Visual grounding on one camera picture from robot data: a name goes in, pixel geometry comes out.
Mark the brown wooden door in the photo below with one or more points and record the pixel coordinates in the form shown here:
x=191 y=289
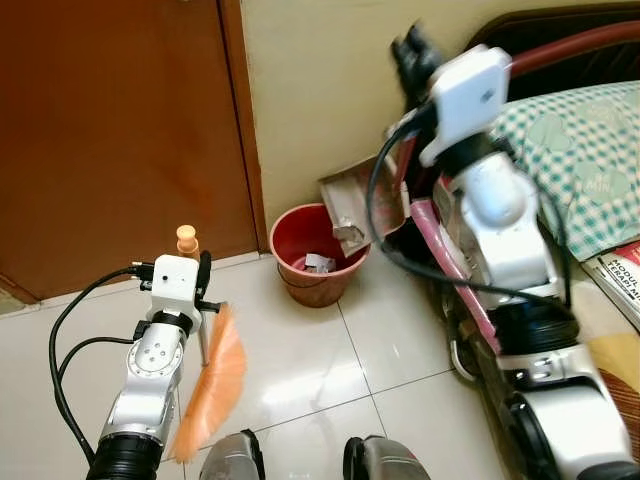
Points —
x=110 y=130

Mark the grey robot leg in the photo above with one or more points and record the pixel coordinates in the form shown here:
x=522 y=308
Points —
x=385 y=462
x=232 y=460

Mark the white paper scrap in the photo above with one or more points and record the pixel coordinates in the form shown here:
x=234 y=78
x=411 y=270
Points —
x=320 y=263

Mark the grey left robot leg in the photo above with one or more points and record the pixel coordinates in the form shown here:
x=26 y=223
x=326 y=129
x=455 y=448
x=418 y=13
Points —
x=232 y=460

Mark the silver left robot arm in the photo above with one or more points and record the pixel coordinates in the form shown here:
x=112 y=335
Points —
x=150 y=375

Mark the green checkered pillow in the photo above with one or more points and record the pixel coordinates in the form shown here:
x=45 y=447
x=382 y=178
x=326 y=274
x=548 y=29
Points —
x=585 y=160

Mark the dark bed headboard red rail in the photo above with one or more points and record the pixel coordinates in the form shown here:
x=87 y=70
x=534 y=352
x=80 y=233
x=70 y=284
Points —
x=570 y=45

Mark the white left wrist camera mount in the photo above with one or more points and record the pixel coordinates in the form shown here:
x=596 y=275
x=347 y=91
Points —
x=175 y=285

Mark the grey right robot leg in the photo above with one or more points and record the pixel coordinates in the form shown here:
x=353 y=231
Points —
x=385 y=462

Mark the red and white book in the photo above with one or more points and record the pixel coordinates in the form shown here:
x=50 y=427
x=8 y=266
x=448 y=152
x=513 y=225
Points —
x=618 y=280

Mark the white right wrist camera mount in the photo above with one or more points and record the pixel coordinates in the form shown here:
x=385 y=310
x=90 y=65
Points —
x=465 y=95

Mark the grey crumpled paper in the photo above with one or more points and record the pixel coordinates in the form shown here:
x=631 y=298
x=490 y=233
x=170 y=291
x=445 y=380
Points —
x=348 y=234

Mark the orange bristle hand broom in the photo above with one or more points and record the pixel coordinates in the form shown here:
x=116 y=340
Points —
x=215 y=390

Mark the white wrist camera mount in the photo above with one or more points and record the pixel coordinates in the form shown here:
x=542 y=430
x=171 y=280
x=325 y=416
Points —
x=465 y=95
x=175 y=285

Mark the red plastic bucket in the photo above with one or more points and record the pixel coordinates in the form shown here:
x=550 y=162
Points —
x=305 y=280

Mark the yellow brown bed sheet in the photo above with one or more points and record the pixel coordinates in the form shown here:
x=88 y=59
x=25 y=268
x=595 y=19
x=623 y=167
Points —
x=615 y=370

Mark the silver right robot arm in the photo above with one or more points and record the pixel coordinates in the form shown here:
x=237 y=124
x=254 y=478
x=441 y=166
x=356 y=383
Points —
x=510 y=250

